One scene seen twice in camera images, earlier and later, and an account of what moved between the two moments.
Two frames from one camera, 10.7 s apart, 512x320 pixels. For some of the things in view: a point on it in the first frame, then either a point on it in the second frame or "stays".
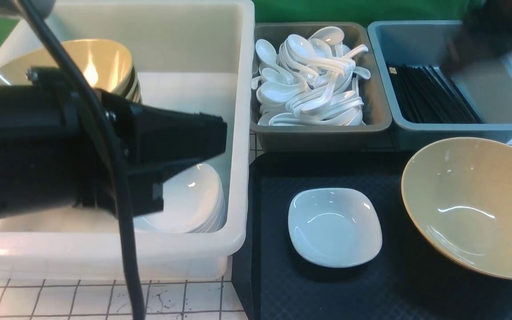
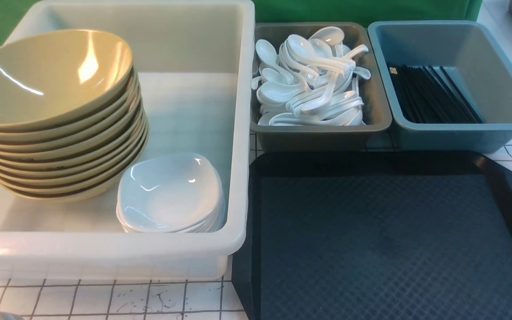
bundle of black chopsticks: x=427 y=95 stays
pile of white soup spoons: x=311 y=82 stays
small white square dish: x=334 y=227 → x=171 y=190
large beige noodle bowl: x=478 y=201 → x=48 y=80
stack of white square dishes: x=194 y=202 stays
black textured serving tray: x=406 y=280 stays
